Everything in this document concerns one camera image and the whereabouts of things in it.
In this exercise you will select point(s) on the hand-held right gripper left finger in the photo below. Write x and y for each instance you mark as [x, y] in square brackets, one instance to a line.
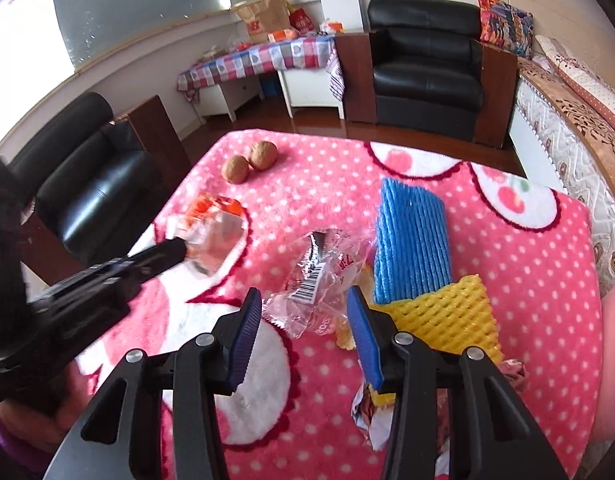
[247, 330]

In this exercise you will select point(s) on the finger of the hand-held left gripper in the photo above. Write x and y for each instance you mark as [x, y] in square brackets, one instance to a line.
[157, 255]

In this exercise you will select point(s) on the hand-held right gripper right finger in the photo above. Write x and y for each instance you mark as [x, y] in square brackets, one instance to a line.
[365, 335]

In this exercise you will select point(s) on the clear orange printed plastic wrapper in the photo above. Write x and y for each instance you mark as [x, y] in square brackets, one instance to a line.
[212, 230]

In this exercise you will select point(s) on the clear plastic wrapper with barcode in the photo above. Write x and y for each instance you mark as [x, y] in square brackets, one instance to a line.
[312, 280]

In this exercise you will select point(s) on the person's left forearm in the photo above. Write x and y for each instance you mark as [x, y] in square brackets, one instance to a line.
[2, 440]

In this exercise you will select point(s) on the person's left hand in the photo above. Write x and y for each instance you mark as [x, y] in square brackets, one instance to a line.
[62, 420]

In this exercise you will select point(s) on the orange peel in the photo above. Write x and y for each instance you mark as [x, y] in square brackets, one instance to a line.
[345, 342]

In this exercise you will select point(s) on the yellow foam fruit net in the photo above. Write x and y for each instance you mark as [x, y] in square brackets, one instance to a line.
[447, 315]

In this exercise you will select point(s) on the colourful foil snack wrapper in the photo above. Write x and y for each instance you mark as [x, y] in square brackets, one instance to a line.
[370, 420]

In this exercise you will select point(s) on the blue foam fruit net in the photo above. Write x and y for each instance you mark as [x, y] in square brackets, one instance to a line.
[412, 245]

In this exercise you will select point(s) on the black leather armchair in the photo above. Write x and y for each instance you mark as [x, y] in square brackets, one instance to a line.
[87, 180]
[422, 75]

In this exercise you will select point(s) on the small brown walnut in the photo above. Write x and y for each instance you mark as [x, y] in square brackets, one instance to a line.
[236, 169]

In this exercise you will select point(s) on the pink polka dot blanket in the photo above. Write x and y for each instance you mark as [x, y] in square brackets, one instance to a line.
[327, 195]

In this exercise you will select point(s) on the large brown walnut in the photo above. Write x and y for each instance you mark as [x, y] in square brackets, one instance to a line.
[262, 154]

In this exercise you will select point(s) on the crumpled pink wrapper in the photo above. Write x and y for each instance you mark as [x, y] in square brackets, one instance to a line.
[512, 372]

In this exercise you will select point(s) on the white table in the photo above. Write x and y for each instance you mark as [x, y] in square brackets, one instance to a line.
[307, 87]

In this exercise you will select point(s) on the checkered tablecloth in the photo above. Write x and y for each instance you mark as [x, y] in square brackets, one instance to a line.
[267, 57]

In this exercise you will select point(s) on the window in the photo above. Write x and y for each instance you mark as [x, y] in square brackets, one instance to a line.
[137, 5]

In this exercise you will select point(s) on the orange box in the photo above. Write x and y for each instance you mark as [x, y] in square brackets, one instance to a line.
[280, 36]

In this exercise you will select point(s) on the white quilted mattress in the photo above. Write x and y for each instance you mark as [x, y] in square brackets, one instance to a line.
[562, 160]

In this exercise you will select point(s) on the brown paper bag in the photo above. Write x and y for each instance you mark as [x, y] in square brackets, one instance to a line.
[267, 15]

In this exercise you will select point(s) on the red bag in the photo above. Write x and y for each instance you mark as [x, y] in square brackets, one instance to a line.
[301, 20]

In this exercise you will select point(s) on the white orange carton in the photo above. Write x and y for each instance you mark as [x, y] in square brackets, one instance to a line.
[332, 26]

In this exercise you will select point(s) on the brown lace bedspread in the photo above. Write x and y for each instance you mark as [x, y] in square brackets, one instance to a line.
[577, 110]

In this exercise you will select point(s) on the pink dotted pillow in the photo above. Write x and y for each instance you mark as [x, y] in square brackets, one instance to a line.
[587, 75]

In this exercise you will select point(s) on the colourful patterned cushion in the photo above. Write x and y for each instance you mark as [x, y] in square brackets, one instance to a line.
[505, 22]

